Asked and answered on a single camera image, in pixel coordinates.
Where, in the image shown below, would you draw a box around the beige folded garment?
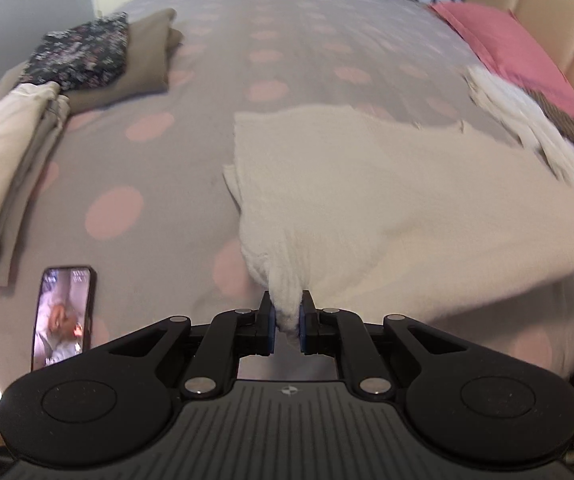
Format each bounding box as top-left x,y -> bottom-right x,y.
0,94 -> 71,288

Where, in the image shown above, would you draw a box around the white knit sweater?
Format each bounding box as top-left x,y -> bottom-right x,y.
223,105 -> 574,347

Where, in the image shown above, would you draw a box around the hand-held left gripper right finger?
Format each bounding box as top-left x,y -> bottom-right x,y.
297,289 -> 468,402

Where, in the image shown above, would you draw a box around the bed with pink-dotted sheet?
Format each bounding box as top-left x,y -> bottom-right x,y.
0,0 -> 574,411

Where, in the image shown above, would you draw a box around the brown folded garment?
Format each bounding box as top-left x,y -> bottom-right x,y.
64,8 -> 185,111

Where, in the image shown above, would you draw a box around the beige padded headboard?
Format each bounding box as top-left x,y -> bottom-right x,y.
467,0 -> 574,128

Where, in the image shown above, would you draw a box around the white crumpled garment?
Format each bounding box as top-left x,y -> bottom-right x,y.
462,65 -> 574,197

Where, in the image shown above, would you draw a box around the dark floral folded garment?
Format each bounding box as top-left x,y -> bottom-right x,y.
20,11 -> 130,93

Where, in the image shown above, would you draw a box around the pink pillow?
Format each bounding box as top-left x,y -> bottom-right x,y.
429,1 -> 574,122

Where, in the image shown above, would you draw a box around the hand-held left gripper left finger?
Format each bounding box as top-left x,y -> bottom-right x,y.
110,290 -> 275,402

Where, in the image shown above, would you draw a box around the black smartphone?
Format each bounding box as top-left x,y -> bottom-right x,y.
31,266 -> 99,372

